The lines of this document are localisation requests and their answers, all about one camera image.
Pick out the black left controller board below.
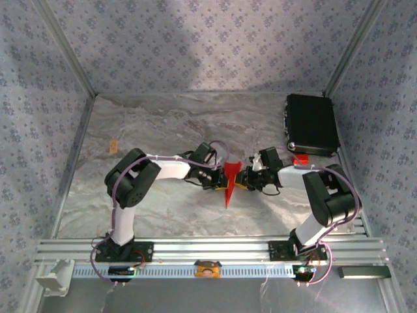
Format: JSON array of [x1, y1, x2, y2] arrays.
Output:
[[108, 265, 135, 283]]

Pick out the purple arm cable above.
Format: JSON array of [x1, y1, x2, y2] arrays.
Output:
[[275, 146, 363, 288], [89, 140, 229, 288]]

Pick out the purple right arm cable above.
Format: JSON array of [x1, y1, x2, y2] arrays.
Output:
[[275, 146, 363, 288]]

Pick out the orange cartoon figure sticker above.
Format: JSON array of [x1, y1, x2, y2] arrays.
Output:
[[194, 260, 222, 279]]

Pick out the black hard case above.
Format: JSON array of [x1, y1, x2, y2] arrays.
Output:
[[283, 93, 342, 158]]

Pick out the black right controller board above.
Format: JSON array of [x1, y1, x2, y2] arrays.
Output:
[[292, 264, 317, 282]]

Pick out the red square paper sheet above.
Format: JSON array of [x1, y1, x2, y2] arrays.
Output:
[[223, 160, 244, 210]]

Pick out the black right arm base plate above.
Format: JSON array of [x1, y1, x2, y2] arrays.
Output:
[[268, 240, 328, 261]]

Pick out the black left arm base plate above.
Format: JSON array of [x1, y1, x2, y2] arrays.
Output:
[[94, 241, 154, 263]]

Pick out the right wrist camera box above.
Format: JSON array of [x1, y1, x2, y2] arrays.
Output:
[[249, 146, 284, 172]]

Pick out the black controller board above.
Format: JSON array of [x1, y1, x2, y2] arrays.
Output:
[[292, 264, 317, 282], [108, 265, 135, 283]]

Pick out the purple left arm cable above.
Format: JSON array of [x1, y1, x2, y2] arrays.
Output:
[[89, 140, 229, 288]]

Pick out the white plastic bracket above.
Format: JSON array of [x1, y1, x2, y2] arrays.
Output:
[[35, 260, 75, 297]]

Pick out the grey slotted cable duct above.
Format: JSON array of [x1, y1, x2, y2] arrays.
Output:
[[71, 263, 297, 278]]

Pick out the aluminium side rail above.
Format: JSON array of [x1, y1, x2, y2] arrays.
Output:
[[335, 148, 372, 237], [48, 94, 98, 241]]

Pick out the aluminium mounting rail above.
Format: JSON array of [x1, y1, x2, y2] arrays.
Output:
[[34, 237, 390, 265]]

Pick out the thin red wire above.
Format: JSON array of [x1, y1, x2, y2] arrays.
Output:
[[132, 250, 147, 269]]

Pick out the aluminium frame post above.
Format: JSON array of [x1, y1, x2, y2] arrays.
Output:
[[32, 0, 98, 98], [324, 0, 389, 98]]

